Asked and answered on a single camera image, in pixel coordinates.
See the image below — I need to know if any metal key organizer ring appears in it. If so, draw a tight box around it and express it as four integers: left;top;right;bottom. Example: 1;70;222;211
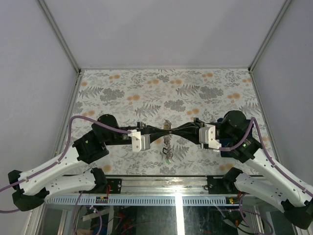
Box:
160;118;176;165

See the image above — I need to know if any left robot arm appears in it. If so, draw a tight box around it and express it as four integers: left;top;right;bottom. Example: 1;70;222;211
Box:
8;115;170;212

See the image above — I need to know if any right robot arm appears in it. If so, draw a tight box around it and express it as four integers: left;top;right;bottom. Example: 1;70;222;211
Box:
171;110;313;230

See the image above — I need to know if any floral table mat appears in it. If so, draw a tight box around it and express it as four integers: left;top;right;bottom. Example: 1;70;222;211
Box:
73;69;273;175

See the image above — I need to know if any dark blue cloth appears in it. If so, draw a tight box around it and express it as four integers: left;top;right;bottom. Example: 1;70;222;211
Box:
220;139;232;158

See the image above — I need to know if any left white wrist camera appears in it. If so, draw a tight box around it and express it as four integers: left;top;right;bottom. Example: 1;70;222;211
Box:
127;130;151;152

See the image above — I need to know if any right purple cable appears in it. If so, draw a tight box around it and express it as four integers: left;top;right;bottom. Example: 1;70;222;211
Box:
219;117;313;233

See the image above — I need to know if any purple cable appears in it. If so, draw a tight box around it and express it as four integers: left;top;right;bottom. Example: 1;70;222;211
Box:
0;115;133;235
219;117;313;233

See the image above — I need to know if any aluminium front rail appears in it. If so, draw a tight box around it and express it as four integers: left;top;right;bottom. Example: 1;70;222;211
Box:
36;176;300;196

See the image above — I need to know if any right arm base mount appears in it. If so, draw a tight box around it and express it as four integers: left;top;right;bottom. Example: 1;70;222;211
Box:
207;176;239;194

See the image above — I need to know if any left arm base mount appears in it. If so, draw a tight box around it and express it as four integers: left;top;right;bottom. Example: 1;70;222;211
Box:
79;178;122;194

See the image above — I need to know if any slotted cable duct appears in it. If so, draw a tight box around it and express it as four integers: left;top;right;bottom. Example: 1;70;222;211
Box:
47;195;239;206

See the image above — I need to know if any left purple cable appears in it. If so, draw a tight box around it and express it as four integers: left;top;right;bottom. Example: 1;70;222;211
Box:
0;115;133;235

